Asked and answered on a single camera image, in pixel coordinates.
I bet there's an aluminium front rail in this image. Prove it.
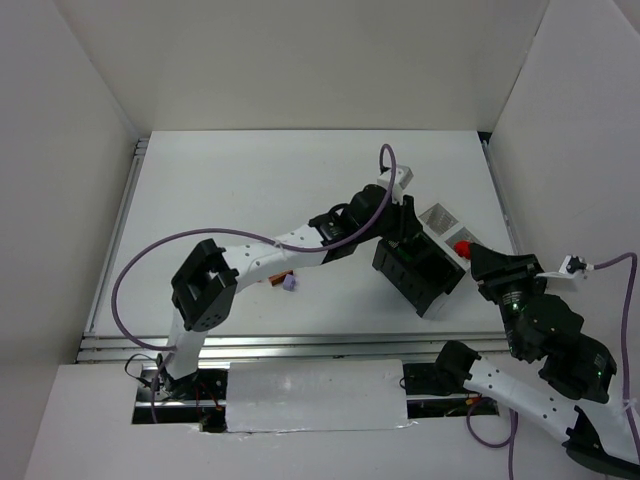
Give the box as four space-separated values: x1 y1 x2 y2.
74 333 511 364

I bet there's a white taped cover sheet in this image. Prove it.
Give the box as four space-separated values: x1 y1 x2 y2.
225 360 410 433

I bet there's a red curved lego with green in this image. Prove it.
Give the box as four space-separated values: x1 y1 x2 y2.
453 240 471 260

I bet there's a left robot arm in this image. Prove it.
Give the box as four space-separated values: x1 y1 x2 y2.
160 185 423 398

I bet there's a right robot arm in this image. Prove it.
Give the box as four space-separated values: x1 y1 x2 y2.
435 241 639 479

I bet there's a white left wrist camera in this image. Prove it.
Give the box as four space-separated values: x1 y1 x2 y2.
376 165 414 204

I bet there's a lavender lego brick front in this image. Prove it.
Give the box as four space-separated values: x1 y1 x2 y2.
282 274 297 292

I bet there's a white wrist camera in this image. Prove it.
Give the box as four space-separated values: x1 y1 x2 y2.
376 165 414 204
536 255 591 290

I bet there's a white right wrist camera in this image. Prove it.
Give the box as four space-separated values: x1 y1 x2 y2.
536 255 591 290

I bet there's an aluminium right rail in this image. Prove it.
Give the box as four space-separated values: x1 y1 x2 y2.
477 131 520 253

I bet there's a black compartment container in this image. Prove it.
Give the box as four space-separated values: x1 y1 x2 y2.
372 203 480 320

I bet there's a red brown lego brick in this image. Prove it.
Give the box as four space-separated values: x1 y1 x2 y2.
268 271 293 286

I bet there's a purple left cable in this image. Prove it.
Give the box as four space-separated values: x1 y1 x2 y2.
110 143 399 425

